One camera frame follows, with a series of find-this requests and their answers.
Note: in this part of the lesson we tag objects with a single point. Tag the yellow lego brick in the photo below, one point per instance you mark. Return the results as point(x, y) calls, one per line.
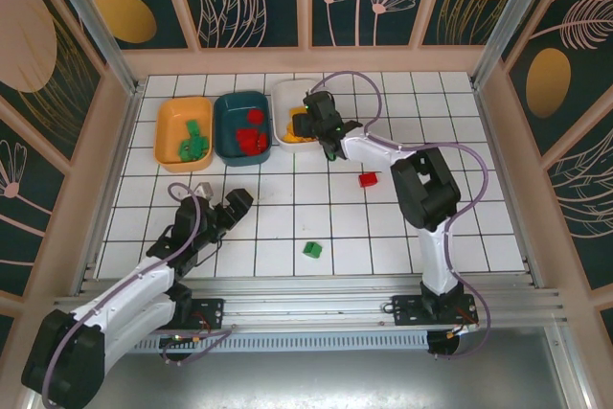
point(309, 140)
point(287, 132)

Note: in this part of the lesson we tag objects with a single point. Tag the white plastic container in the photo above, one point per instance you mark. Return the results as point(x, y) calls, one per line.
point(282, 97)

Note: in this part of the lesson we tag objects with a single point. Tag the teal plastic container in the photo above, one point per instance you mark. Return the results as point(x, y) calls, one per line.
point(230, 107)

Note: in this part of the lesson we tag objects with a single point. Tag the green round lego piece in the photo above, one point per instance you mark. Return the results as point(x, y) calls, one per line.
point(185, 145)

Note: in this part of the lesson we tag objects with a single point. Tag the yellow plastic container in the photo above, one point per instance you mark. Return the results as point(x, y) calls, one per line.
point(167, 150)

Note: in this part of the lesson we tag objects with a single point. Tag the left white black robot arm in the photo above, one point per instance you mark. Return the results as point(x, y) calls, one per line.
point(134, 299)

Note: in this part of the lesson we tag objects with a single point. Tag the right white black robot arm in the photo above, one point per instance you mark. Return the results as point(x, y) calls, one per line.
point(433, 260)

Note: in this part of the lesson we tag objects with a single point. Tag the grey metal base sheet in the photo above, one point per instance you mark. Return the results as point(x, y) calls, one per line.
point(306, 385)

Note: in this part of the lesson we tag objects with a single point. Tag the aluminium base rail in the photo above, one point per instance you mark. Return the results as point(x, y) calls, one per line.
point(306, 303)

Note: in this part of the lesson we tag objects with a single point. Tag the aluminium frame post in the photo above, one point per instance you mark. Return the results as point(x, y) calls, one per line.
point(507, 21)
point(96, 30)

